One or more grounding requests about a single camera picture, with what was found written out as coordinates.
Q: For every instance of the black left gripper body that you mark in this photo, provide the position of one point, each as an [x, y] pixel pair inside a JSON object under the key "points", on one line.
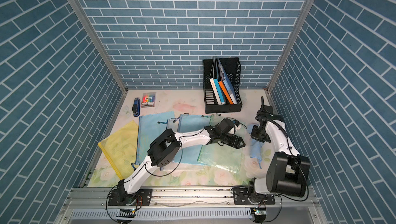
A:
{"points": [[220, 136]]}

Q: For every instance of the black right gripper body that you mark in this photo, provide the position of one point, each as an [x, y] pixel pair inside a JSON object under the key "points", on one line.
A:
{"points": [[258, 134]]}

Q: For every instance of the light blue cleaning cloth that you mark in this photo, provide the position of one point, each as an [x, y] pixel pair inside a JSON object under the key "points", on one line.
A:
{"points": [[255, 147]]}

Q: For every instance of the green mesh document bag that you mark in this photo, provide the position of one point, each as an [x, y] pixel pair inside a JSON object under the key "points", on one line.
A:
{"points": [[220, 155]]}

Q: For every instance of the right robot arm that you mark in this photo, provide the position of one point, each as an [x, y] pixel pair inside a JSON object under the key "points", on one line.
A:
{"points": [[288, 171]]}

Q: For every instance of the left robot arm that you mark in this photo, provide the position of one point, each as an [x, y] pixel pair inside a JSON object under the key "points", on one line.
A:
{"points": [[165, 147]]}

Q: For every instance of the light blue document bag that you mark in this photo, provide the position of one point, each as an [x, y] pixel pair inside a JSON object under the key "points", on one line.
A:
{"points": [[191, 125]]}

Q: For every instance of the clear grey document bag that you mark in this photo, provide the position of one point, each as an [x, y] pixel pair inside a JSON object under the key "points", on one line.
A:
{"points": [[173, 124]]}

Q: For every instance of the blue mesh document bag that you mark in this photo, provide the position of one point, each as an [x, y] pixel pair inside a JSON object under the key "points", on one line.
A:
{"points": [[150, 127]]}

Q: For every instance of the yellow mesh document bag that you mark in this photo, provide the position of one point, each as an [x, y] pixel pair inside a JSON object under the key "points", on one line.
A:
{"points": [[120, 149]]}

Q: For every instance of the orange book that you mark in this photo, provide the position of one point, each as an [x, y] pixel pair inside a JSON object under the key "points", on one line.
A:
{"points": [[225, 92]]}

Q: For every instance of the blue folder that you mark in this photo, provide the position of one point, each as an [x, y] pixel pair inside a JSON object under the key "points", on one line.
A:
{"points": [[225, 79]]}

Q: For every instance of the teal book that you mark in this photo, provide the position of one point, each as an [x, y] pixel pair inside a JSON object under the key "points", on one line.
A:
{"points": [[219, 92]]}

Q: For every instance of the white book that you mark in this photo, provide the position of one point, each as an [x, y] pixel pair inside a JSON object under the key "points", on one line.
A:
{"points": [[213, 85]]}

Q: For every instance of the black mesh file holder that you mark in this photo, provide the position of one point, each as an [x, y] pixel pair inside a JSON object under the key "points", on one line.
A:
{"points": [[232, 67]]}

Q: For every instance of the box of coloured markers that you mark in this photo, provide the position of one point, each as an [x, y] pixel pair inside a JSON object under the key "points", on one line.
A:
{"points": [[148, 100]]}

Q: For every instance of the blue black stapler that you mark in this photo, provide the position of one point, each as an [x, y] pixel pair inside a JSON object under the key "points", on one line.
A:
{"points": [[136, 107]]}

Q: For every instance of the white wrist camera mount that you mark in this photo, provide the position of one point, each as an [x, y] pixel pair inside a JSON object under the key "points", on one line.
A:
{"points": [[237, 127]]}

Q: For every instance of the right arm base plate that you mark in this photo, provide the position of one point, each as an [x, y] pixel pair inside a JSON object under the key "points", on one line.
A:
{"points": [[253, 196]]}

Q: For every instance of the aluminium front rail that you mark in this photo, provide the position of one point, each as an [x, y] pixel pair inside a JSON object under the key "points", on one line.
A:
{"points": [[188, 205]]}

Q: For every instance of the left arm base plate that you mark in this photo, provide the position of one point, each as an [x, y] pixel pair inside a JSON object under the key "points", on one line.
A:
{"points": [[130, 196]]}

